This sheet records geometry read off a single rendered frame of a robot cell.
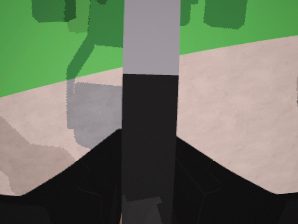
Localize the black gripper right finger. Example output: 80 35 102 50
172 136 298 224

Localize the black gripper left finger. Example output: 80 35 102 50
0 128 122 224

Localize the green flat mat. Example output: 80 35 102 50
0 0 298 97

